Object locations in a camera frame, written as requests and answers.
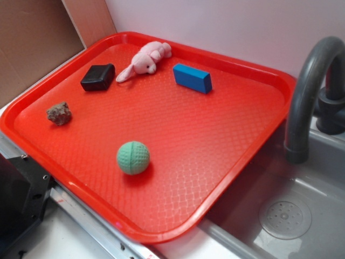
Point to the black rounded block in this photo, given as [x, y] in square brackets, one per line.
[98, 77]

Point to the pink plush bunny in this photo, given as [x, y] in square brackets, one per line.
[144, 62]

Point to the red plastic tray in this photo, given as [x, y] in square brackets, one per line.
[198, 143]

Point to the grey plastic sink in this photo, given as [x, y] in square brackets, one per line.
[275, 209]

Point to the green textured ball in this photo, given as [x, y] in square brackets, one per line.
[133, 158]

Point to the brown cardboard panel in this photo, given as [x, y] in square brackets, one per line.
[39, 36]

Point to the grey curved faucet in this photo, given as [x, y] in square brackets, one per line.
[319, 93]

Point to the brown grey rock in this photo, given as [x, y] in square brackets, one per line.
[59, 114]

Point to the blue rectangular block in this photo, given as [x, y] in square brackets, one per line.
[192, 78]

